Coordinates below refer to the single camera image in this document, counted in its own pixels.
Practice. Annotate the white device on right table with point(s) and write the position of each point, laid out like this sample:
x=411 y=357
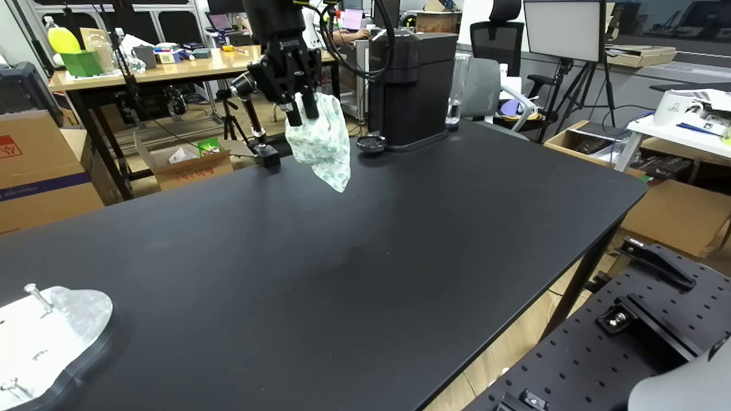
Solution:
x=703 y=110

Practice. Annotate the black perforated breadboard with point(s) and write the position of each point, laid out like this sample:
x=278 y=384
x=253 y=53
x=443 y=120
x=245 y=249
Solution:
x=662 y=310

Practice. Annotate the wooden background table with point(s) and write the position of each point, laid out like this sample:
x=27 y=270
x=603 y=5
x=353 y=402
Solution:
x=90 y=95

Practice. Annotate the grey office chair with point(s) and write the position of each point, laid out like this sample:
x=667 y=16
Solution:
x=477 y=91

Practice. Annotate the green box on table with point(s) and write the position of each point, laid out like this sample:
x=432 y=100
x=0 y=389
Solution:
x=80 y=65

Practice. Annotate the black tripod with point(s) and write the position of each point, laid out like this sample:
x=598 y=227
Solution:
x=229 y=122

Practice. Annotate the yellow balloon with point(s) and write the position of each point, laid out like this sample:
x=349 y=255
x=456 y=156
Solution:
x=63 y=40

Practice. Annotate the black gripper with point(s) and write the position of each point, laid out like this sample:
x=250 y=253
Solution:
x=283 y=68

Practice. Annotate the white projector screen on tripod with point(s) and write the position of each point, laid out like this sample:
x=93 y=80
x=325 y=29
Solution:
x=575 y=32

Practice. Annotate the black coffee machine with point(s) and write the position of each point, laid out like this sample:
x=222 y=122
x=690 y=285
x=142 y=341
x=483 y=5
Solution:
x=407 y=100

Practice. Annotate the large cardboard box left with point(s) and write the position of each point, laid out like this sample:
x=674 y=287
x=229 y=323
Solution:
x=40 y=176

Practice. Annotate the open cardboard box with items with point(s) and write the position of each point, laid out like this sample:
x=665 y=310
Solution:
x=188 y=163

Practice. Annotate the white towel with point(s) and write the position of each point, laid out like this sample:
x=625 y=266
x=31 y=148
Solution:
x=323 y=142

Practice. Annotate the cardboard box on floor right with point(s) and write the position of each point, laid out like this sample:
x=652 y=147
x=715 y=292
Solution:
x=684 y=217

